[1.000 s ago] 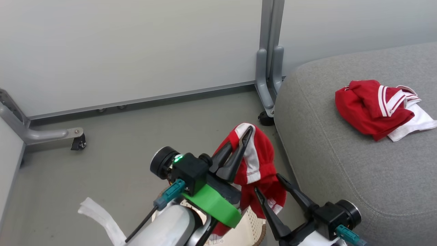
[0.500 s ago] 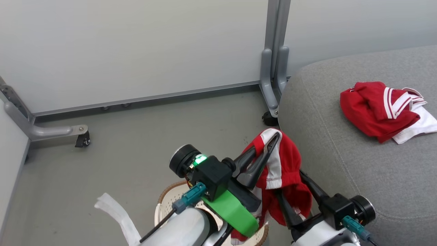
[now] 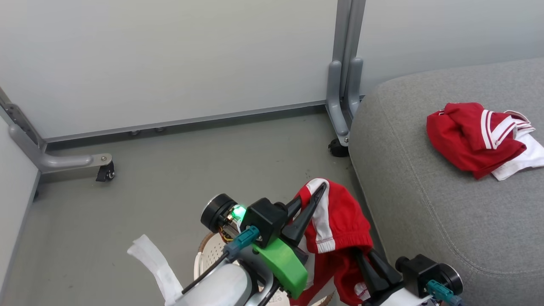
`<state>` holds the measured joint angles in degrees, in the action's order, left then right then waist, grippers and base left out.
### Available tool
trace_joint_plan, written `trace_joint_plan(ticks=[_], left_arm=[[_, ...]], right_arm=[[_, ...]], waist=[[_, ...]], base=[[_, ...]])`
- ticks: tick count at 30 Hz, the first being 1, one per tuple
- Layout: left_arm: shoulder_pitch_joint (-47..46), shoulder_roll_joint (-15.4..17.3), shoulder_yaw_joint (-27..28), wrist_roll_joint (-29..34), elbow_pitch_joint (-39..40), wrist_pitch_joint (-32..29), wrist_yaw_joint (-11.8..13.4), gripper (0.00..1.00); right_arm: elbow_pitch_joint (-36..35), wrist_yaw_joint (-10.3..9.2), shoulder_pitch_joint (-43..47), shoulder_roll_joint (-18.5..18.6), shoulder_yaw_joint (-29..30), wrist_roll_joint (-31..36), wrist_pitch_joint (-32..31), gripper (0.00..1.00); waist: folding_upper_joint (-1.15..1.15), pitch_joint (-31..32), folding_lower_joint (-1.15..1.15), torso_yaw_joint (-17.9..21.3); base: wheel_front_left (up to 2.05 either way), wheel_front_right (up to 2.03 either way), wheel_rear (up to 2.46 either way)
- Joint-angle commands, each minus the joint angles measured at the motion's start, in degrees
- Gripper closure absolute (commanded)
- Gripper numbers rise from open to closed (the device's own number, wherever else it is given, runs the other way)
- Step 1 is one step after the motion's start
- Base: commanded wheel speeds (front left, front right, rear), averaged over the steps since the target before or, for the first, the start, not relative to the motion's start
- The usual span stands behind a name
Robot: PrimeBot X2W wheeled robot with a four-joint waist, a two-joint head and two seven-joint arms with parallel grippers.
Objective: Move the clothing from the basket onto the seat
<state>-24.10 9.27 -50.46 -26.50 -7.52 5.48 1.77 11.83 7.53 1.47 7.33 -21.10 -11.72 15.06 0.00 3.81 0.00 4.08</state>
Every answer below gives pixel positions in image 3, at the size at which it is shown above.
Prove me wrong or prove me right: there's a white fabric strip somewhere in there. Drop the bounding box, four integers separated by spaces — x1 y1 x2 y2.
127 234 184 306

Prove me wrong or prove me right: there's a white partition panel grey frame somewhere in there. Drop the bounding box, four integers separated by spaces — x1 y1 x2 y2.
346 0 544 128
0 0 355 147

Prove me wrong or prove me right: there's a grey partition foot with caster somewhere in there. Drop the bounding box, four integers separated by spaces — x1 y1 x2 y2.
0 87 114 294

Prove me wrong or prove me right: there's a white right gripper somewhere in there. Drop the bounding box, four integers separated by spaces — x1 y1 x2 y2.
355 250 432 306

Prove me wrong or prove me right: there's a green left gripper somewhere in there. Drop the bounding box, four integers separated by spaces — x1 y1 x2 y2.
251 183 328 299

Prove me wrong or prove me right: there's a grey fabric sofa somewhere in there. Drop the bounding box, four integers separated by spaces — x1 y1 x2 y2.
348 57 544 306

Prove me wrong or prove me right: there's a black caster wheel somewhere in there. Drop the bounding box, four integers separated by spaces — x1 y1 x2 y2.
96 161 116 182
328 138 350 158

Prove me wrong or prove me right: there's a red shorts white side stripe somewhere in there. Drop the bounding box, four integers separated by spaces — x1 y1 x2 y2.
289 178 374 306

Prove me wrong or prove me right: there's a black cable teal connector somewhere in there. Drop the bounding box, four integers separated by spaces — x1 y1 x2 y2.
182 226 260 295
426 280 464 306

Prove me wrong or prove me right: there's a perforated laundry basket brown rim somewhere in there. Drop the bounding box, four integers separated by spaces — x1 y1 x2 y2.
193 232 336 306

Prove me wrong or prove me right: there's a red numbered sports jersey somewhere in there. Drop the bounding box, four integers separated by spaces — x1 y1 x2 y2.
426 102 544 181

